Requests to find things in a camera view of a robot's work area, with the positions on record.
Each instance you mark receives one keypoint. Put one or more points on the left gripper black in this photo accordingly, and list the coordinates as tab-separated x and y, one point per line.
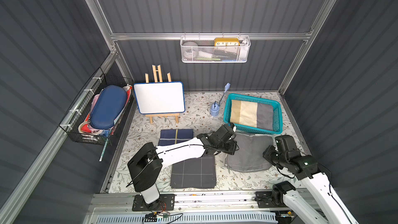
231	144

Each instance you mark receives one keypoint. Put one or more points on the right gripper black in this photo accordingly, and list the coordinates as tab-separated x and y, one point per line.
269	155

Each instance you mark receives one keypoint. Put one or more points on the plain grey pillowcase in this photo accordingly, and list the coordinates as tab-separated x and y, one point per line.
249	157

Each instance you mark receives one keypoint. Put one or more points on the teal plastic basket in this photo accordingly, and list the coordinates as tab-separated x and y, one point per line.
277	114

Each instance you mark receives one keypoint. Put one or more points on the beige cream grey pillowcase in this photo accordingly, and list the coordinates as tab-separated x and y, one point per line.
252	114

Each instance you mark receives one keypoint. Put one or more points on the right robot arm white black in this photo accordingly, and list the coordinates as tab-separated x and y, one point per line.
305	169

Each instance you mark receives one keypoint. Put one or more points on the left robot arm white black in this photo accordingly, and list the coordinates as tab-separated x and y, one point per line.
146	165

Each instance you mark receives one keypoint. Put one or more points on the dark grey checked pillowcase front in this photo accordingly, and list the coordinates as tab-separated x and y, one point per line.
199	173

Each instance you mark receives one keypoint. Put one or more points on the navy blue folded pillowcase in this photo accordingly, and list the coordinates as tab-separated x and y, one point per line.
175	136

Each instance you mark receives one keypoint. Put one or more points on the floral table cloth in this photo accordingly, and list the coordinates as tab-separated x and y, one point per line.
197	117

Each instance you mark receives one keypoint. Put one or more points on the blue pen holder cup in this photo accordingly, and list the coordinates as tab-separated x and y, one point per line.
215	107

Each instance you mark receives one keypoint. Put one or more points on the tape roll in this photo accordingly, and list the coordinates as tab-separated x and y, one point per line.
189	50

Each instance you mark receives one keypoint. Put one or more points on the wooden easel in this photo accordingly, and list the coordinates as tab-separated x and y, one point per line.
157	74

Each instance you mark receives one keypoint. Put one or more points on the yellow clock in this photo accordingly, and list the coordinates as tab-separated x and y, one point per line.
226	42

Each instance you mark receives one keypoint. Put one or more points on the blue oval case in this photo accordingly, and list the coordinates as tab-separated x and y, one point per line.
109	105

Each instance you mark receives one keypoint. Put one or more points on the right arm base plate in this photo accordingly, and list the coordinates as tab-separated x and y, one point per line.
269	199

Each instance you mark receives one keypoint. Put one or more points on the small whiteboard blue frame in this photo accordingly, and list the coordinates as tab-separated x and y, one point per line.
160	98

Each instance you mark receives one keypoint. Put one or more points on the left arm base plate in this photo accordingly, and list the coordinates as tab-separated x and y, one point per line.
166	202

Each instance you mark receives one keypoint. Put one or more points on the white wire wall basket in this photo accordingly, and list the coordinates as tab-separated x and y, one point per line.
208	53

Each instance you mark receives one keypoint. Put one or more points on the aluminium mounting rail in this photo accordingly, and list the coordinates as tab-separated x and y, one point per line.
185	201

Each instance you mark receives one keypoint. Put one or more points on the black wire side basket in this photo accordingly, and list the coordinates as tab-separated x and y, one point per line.
78	126

